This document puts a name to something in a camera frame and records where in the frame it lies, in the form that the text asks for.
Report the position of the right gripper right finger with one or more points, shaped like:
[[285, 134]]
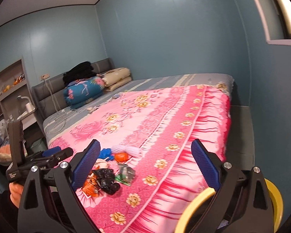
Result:
[[208, 163]]

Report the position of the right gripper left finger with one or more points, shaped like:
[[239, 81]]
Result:
[[82, 163]]

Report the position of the orange snack wrapper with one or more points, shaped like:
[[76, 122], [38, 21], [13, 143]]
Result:
[[90, 186]]

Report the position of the left hand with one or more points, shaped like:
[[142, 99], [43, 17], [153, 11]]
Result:
[[16, 190]]

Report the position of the blue crumpled cloth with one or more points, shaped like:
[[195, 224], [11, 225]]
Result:
[[106, 154]]

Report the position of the clothes on chair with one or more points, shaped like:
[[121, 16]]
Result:
[[5, 153]]

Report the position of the black crumpled plastic bag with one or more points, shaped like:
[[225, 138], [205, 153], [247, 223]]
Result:
[[105, 178]]

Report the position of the orange fruit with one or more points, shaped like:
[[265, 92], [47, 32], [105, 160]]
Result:
[[121, 157]]

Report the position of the green wrapper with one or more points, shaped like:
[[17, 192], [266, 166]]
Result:
[[124, 179]]

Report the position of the white foam fruit net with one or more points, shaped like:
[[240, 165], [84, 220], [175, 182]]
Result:
[[131, 150]]

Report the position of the white desk lamp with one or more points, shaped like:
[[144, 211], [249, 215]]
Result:
[[29, 105]]

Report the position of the pink floral bedspread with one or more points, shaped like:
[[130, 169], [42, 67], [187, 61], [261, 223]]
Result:
[[162, 124]]

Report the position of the grey shelf unit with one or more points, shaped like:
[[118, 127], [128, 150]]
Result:
[[14, 82]]

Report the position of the blue floral folded quilt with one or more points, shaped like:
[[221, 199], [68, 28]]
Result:
[[83, 91]]

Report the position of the grey upholstered headboard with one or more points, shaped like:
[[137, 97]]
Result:
[[48, 97]]

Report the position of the beige folded quilt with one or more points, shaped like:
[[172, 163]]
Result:
[[113, 79]]

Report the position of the black clothing pile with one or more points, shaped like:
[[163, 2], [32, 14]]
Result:
[[83, 70]]

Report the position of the wall power socket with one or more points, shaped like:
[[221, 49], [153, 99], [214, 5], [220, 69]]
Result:
[[45, 76]]

